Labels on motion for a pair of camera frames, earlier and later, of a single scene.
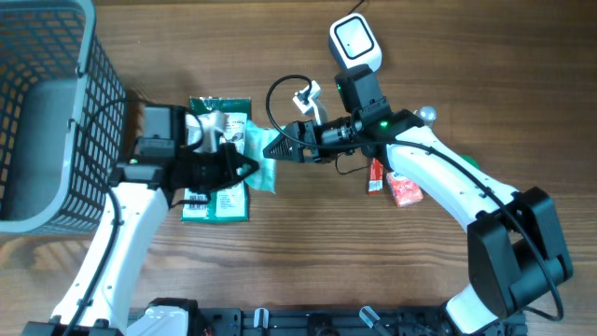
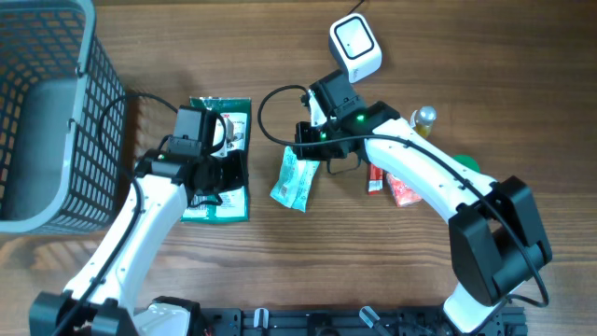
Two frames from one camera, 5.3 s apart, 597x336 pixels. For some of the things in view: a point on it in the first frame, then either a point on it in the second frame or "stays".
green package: [229, 202] stays
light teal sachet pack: [257, 138] to [294, 184]
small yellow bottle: [428, 114] stays
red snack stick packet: [376, 177] stays
